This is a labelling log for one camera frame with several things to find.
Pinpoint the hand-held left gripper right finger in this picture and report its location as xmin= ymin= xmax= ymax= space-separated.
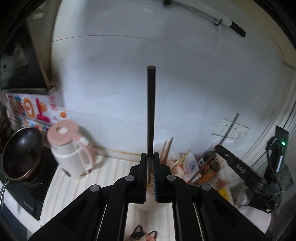
xmin=151 ymin=152 xmax=270 ymax=241

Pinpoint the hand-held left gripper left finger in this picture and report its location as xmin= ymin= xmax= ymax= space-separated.
xmin=28 ymin=152 xmax=148 ymax=241

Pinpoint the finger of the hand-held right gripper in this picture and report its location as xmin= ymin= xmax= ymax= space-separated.
xmin=214 ymin=144 xmax=233 ymax=163

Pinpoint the dark chopstick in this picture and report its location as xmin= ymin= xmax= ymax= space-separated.
xmin=147 ymin=66 xmax=156 ymax=184
xmin=220 ymin=113 xmax=239 ymax=145

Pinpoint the clear plastic bag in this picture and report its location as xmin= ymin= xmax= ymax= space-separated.
xmin=208 ymin=139 xmax=243 ymax=189

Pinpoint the dark bottle orange label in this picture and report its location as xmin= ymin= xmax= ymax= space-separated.
xmin=196 ymin=160 xmax=221 ymax=185

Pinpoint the brown wooden chopstick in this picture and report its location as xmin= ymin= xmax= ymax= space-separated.
xmin=162 ymin=140 xmax=169 ymax=163
xmin=165 ymin=137 xmax=174 ymax=163

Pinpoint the white blue carton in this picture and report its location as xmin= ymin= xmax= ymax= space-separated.
xmin=181 ymin=153 xmax=201 ymax=183

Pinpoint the yellow pouch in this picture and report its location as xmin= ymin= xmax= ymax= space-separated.
xmin=217 ymin=188 xmax=233 ymax=202

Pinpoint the light bamboo chopstick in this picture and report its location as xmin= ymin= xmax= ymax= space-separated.
xmin=172 ymin=150 xmax=191 ymax=171

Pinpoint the black device with green light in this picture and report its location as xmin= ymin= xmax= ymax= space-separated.
xmin=252 ymin=137 xmax=287 ymax=193

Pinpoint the striped table cover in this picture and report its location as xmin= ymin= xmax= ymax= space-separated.
xmin=39 ymin=153 xmax=176 ymax=241

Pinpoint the calico cat figure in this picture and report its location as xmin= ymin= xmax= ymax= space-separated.
xmin=125 ymin=225 xmax=158 ymax=241

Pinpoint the white pink electric kettle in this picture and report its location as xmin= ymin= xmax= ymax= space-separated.
xmin=47 ymin=120 xmax=97 ymax=180

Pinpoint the black induction cooker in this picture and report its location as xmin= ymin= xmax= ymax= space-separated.
xmin=0 ymin=148 xmax=59 ymax=220

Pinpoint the black frying pan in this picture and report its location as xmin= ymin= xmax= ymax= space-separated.
xmin=0 ymin=127 xmax=43 ymax=205

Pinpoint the white pipe black end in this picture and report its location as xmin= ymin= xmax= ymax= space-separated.
xmin=162 ymin=0 xmax=247 ymax=37

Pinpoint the colourful printed box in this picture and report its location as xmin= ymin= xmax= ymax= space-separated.
xmin=3 ymin=93 xmax=67 ymax=132

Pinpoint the dark range hood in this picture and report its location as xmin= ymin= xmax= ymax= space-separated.
xmin=0 ymin=21 xmax=58 ymax=95

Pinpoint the white wall socket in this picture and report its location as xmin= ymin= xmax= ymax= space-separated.
xmin=212 ymin=118 xmax=233 ymax=139
xmin=230 ymin=124 xmax=250 ymax=141

